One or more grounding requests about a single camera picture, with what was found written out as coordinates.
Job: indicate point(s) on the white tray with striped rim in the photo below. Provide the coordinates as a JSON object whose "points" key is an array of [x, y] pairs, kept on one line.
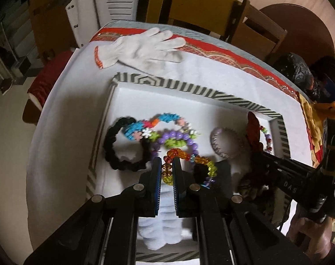
{"points": [[162, 102]]}

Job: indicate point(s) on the orange patterned cloth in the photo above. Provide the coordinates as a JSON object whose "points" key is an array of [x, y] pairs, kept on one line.
{"points": [[311, 121]]}

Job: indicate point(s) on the black plastic bag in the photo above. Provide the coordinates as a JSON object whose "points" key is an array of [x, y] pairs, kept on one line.
{"points": [[294, 71]]}

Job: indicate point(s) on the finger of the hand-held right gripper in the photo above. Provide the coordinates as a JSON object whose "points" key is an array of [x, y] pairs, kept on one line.
{"points": [[288, 164]]}

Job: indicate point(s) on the white jacket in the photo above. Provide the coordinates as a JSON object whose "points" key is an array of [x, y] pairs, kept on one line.
{"points": [[84, 8]]}

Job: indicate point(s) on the white table cover cloth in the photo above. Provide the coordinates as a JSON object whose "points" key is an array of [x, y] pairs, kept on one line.
{"points": [[65, 116]]}

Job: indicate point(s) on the brown wooden chair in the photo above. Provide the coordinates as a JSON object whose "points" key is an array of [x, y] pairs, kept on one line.
{"points": [[253, 30]]}

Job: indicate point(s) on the person's right hand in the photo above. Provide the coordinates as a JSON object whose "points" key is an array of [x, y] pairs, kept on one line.
{"points": [[311, 234]]}

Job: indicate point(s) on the white work glove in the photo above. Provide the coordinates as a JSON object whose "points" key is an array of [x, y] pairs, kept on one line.
{"points": [[145, 48]]}

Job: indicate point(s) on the red patterned tablecloth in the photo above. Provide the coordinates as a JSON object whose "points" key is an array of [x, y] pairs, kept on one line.
{"points": [[225, 56]]}

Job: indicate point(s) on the brown scrunchie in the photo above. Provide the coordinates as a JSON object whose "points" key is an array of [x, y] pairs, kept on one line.
{"points": [[250, 183]]}

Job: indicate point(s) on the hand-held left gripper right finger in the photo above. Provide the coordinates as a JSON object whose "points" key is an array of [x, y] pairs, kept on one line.
{"points": [[176, 182]]}

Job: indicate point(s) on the red seat cushion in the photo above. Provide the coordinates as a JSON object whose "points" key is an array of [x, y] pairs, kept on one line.
{"points": [[48, 80]]}

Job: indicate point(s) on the pale blue fluffy scrunchie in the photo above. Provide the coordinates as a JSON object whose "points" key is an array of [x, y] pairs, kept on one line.
{"points": [[164, 229]]}

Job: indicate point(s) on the round brown table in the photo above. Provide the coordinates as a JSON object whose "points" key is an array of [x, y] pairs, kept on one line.
{"points": [[297, 24]]}

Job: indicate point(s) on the yellow wooden chair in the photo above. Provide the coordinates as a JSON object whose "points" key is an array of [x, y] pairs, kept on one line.
{"points": [[195, 5]]}

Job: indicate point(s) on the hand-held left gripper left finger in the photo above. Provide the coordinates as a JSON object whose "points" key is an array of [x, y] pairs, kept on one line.
{"points": [[155, 182]]}

